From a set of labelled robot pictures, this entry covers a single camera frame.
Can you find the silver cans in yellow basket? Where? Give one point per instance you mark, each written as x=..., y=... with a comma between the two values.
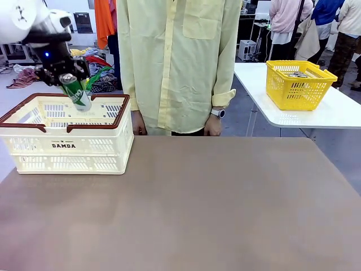
x=299, y=74

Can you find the person with orange garment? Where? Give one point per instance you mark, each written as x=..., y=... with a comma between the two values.
x=104, y=22

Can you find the white side table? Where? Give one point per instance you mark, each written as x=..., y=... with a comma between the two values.
x=338, y=107

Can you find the person's right forearm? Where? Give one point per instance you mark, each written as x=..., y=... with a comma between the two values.
x=132, y=93

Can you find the colourful clothes pile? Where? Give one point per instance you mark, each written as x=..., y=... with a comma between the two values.
x=98, y=73

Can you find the person in camouflage trousers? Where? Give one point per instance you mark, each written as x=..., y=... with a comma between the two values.
x=345, y=42

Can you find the person in pink top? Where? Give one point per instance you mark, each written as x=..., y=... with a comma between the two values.
x=287, y=17

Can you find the pink patterned floor cloth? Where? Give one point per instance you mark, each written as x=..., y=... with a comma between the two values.
x=24, y=77

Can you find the black wall panel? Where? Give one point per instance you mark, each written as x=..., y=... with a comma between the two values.
x=83, y=24

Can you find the person's left forearm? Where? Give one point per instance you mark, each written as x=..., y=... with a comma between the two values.
x=224, y=84

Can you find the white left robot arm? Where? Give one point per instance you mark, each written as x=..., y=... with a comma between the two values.
x=17, y=17

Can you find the beige jacket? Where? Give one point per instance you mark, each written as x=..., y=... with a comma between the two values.
x=308, y=39

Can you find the person in blue top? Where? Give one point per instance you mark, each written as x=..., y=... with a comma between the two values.
x=327, y=17

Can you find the white wristwatch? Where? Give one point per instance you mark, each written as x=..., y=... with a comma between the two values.
x=218, y=113

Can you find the cream plastic shopping basket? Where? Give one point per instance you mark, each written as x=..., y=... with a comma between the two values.
x=70, y=158

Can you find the person's left hand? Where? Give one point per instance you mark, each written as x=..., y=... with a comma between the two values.
x=213, y=127

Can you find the person's right hand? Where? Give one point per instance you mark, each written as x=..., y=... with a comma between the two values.
x=139, y=124

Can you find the green white drink can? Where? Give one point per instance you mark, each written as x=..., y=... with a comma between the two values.
x=80, y=98

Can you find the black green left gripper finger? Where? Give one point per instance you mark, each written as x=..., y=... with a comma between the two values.
x=80, y=69
x=49, y=79

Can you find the white computer case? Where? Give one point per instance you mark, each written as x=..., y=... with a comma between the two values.
x=247, y=50

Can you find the yellow plastic basket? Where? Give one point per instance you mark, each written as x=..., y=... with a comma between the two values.
x=296, y=93

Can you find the person in yellow shirt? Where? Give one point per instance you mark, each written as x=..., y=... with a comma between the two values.
x=175, y=56

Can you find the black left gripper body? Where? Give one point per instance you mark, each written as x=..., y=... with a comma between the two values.
x=53, y=53

